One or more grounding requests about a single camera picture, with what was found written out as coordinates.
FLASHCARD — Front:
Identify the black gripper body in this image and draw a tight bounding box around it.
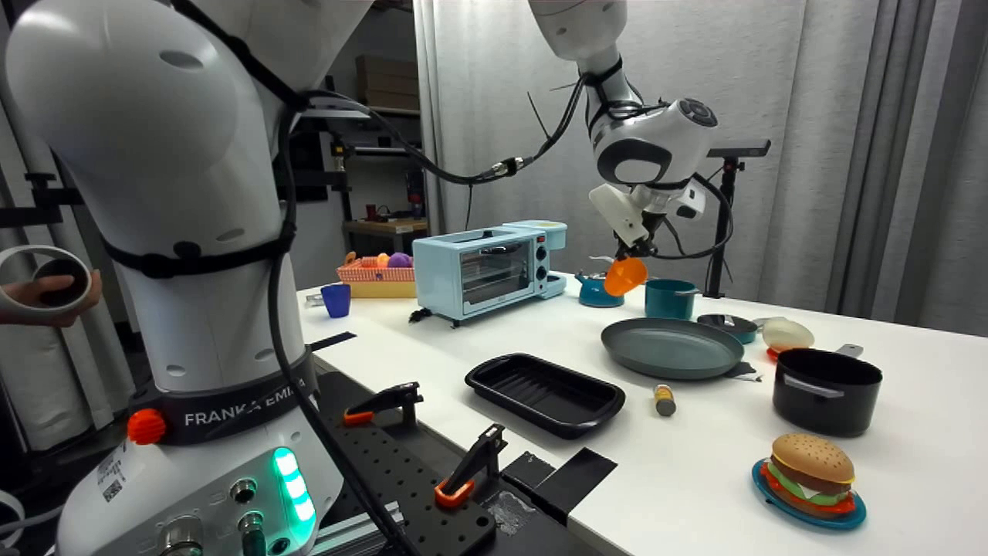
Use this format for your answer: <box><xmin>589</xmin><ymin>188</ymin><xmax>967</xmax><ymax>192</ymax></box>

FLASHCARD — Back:
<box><xmin>620</xmin><ymin>206</ymin><xmax>667</xmax><ymax>257</ymax></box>

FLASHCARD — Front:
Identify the orange plastic cup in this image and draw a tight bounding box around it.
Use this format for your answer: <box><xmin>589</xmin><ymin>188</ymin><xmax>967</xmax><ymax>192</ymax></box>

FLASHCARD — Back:
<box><xmin>601</xmin><ymin>254</ymin><xmax>652</xmax><ymax>299</ymax></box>

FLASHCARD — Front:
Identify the white handheld controller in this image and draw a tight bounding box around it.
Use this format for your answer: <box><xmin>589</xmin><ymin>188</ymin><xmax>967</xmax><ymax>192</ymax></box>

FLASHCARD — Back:
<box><xmin>0</xmin><ymin>242</ymin><xmax>97</xmax><ymax>311</ymax></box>

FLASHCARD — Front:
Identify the grey round plate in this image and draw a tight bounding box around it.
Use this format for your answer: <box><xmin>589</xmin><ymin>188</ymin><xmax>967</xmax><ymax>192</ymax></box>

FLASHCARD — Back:
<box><xmin>599</xmin><ymin>315</ymin><xmax>750</xmax><ymax>387</ymax></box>

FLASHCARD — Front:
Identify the blue cup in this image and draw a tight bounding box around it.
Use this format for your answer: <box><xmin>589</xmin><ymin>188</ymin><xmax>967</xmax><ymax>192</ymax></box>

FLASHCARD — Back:
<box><xmin>318</xmin><ymin>282</ymin><xmax>354</xmax><ymax>322</ymax></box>

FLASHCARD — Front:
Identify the person's hand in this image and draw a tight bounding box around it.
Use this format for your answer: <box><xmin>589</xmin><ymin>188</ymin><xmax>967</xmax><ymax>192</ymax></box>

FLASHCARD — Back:
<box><xmin>0</xmin><ymin>268</ymin><xmax>106</xmax><ymax>330</ymax></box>

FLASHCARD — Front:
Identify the small teal kettle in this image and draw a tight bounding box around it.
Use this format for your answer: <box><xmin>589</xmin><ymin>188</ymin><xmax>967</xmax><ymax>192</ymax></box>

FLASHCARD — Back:
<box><xmin>575</xmin><ymin>268</ymin><xmax>628</xmax><ymax>311</ymax></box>

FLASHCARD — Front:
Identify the black stand with flat top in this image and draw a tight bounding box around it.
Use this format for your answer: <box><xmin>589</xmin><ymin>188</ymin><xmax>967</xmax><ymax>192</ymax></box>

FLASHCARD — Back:
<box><xmin>689</xmin><ymin>140</ymin><xmax>775</xmax><ymax>304</ymax></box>

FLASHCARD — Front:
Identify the light blue toaster oven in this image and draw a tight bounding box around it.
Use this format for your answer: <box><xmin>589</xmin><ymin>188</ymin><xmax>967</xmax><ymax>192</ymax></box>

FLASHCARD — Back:
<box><xmin>411</xmin><ymin>217</ymin><xmax>570</xmax><ymax>327</ymax></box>

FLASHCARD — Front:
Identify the black rectangular ridged tray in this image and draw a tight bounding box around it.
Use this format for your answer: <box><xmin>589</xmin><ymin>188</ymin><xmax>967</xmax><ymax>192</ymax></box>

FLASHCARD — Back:
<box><xmin>464</xmin><ymin>352</ymin><xmax>630</xmax><ymax>442</ymax></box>

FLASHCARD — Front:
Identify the pink toy box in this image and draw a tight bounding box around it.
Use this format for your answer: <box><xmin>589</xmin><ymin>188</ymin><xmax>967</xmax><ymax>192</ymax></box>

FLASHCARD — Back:
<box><xmin>337</xmin><ymin>249</ymin><xmax>420</xmax><ymax>304</ymax></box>

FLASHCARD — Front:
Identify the dark storage shelf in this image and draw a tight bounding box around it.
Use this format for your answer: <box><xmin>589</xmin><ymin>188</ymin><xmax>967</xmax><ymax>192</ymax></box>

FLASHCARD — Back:
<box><xmin>318</xmin><ymin>51</ymin><xmax>431</xmax><ymax>260</ymax></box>

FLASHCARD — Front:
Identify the black clamp with orange grip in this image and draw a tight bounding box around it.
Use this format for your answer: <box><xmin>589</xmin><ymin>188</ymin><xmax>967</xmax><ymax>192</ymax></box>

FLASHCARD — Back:
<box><xmin>343</xmin><ymin>380</ymin><xmax>430</xmax><ymax>433</ymax></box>
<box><xmin>431</xmin><ymin>421</ymin><xmax>513</xmax><ymax>515</ymax></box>

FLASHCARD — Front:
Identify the grey curtain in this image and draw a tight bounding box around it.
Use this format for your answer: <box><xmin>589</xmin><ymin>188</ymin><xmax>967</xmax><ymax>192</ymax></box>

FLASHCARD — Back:
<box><xmin>761</xmin><ymin>0</ymin><xmax>988</xmax><ymax>341</ymax></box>

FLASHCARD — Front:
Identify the toy hamburger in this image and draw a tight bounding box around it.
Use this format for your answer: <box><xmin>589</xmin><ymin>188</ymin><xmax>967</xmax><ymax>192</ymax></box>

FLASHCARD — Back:
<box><xmin>766</xmin><ymin>431</ymin><xmax>858</xmax><ymax>510</ymax></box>

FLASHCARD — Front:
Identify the small teal saucer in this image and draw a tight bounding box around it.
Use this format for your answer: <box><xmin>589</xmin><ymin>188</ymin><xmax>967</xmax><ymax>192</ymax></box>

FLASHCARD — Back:
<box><xmin>750</xmin><ymin>457</ymin><xmax>872</xmax><ymax>533</ymax></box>

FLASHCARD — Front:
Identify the black perforated mounting table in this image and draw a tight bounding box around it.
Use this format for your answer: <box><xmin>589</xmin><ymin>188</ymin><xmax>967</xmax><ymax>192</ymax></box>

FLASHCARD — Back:
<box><xmin>305</xmin><ymin>361</ymin><xmax>634</xmax><ymax>556</ymax></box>

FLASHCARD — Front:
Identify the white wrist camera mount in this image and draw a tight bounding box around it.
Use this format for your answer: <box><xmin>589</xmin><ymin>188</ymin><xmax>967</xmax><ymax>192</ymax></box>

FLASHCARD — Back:
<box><xmin>586</xmin><ymin>181</ymin><xmax>649</xmax><ymax>249</ymax></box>

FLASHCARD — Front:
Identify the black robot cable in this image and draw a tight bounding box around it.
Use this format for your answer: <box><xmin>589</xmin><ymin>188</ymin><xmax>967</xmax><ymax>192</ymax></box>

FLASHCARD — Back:
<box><xmin>274</xmin><ymin>73</ymin><xmax>589</xmax><ymax>192</ymax></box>

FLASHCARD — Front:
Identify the black table bracket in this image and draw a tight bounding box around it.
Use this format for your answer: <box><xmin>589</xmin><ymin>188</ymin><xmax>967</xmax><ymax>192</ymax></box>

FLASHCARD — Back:
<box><xmin>499</xmin><ymin>445</ymin><xmax>620</xmax><ymax>526</ymax></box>
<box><xmin>311</xmin><ymin>327</ymin><xmax>357</xmax><ymax>352</ymax></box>

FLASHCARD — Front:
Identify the black pot with grey handle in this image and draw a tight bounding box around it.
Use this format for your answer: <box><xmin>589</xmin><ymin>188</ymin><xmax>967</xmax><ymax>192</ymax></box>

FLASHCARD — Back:
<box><xmin>773</xmin><ymin>341</ymin><xmax>885</xmax><ymax>442</ymax></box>

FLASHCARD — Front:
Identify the aluminium extrusion rail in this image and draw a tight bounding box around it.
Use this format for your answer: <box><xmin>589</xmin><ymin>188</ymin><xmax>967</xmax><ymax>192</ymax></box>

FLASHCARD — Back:
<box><xmin>311</xmin><ymin>501</ymin><xmax>417</xmax><ymax>556</ymax></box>

